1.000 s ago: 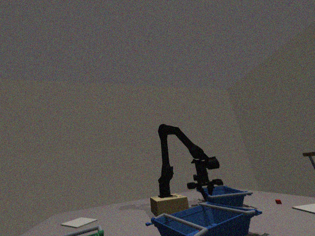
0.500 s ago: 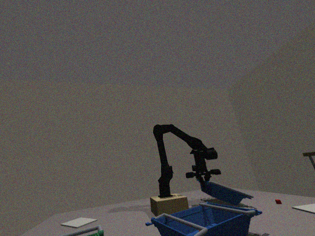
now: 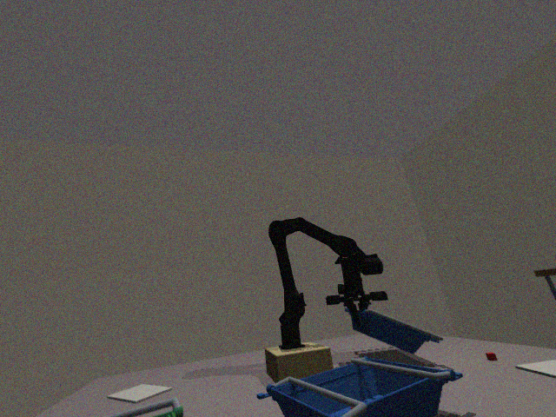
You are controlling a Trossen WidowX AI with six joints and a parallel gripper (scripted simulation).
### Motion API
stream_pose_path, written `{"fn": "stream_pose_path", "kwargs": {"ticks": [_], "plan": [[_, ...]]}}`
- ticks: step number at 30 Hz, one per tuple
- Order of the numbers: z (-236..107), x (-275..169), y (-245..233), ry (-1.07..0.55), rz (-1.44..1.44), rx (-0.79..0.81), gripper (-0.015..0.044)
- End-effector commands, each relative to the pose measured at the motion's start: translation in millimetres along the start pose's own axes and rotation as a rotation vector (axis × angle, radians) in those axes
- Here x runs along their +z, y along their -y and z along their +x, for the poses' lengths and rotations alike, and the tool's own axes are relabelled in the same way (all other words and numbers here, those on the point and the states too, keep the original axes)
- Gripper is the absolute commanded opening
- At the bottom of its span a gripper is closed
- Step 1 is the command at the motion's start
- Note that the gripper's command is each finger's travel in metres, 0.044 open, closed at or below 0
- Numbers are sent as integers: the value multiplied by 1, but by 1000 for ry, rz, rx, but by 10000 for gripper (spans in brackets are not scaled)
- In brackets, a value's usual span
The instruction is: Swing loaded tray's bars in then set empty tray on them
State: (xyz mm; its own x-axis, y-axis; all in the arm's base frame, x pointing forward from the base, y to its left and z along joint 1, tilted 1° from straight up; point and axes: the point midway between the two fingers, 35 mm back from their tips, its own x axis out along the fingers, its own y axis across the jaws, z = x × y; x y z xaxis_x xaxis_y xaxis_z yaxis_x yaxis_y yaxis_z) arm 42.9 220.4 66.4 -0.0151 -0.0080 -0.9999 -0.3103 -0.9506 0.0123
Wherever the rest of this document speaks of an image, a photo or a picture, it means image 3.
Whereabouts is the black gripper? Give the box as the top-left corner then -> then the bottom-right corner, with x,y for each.
326,275 -> 387,328

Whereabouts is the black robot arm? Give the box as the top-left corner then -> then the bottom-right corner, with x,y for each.
268,217 -> 383,349

